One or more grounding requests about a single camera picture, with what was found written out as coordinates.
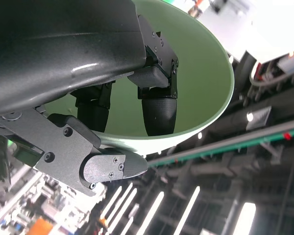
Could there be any square ceiling air vent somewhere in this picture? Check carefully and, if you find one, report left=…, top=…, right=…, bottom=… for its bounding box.
left=246, top=106, right=272, bottom=132

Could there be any green and grey ceiling beam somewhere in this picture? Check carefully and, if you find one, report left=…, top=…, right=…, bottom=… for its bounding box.
left=147, top=127, right=294, bottom=167

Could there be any grey metal bowl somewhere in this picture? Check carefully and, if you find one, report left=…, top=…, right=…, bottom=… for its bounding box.
left=43, top=0, right=235, bottom=156

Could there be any long ceiling tube light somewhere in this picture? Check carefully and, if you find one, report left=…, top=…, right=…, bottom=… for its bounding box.
left=173, top=186, right=201, bottom=235
left=235, top=202, right=257, bottom=235
left=107, top=188, right=138, bottom=222
left=136, top=191, right=165, bottom=235

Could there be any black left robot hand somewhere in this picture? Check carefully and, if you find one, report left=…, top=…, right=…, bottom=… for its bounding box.
left=0, top=0, right=179, bottom=197

